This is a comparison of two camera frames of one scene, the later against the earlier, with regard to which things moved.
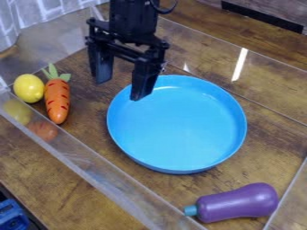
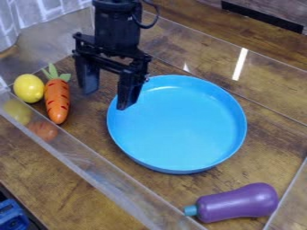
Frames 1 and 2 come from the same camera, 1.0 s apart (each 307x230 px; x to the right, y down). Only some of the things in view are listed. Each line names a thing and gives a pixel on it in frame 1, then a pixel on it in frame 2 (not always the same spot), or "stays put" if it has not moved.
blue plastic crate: [15, 217] stays put
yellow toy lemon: [29, 88] stays put
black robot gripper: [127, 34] → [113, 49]
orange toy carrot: [56, 94] stays put
